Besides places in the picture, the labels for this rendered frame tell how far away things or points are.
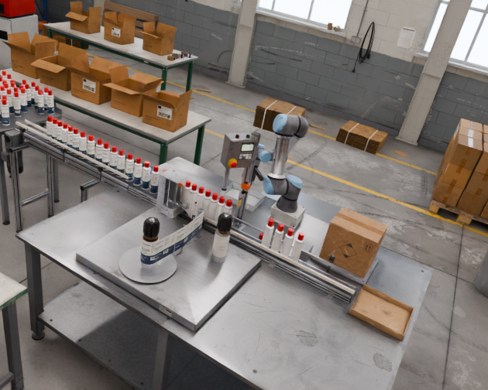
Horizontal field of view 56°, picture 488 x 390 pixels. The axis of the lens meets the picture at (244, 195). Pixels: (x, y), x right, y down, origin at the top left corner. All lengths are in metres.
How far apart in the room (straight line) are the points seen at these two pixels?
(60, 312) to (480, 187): 4.55
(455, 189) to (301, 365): 3.96
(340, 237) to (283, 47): 5.87
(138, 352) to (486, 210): 4.31
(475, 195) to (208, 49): 5.40
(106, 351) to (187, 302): 0.81
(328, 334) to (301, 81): 6.29
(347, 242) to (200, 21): 6.80
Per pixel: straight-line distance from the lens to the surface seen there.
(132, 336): 3.10
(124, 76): 4.87
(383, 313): 2.76
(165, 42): 6.83
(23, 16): 7.83
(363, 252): 2.82
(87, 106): 4.78
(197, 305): 2.38
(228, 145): 2.69
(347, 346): 2.49
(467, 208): 5.97
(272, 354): 2.31
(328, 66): 8.12
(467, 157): 5.73
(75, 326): 3.17
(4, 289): 2.60
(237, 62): 8.70
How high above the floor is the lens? 2.53
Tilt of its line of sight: 30 degrees down
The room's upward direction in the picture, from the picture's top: 12 degrees clockwise
